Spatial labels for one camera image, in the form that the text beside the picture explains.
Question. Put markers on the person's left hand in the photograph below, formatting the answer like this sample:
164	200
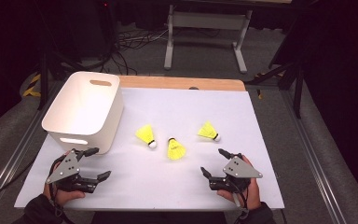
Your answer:
65	196

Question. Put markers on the white table mat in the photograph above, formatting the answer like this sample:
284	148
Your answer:
180	112

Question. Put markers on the metal floor rail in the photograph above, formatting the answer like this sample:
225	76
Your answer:
313	161
15	155

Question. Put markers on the white plastic storage bin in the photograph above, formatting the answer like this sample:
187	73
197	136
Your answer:
84	105

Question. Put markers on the black curtain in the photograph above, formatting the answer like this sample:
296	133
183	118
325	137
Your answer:
341	77

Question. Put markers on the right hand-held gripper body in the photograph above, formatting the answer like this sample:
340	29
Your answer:
240	169

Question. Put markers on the yellow shuttlecock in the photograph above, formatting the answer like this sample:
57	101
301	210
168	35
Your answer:
146	134
208	130
175	150

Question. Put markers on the grey metal table frame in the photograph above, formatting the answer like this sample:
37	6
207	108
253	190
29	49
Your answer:
208	21

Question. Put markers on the person's right hand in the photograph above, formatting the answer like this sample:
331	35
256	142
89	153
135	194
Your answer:
254	193

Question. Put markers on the black tripod stand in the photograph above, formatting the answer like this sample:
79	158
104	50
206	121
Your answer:
297	90
45	77

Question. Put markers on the person's dark clothed lap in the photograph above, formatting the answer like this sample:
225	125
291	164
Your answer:
158	217

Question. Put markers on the yellow black floor tape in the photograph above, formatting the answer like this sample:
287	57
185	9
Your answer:
259	93
32	85

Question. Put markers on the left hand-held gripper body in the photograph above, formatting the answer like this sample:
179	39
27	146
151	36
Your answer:
63	168

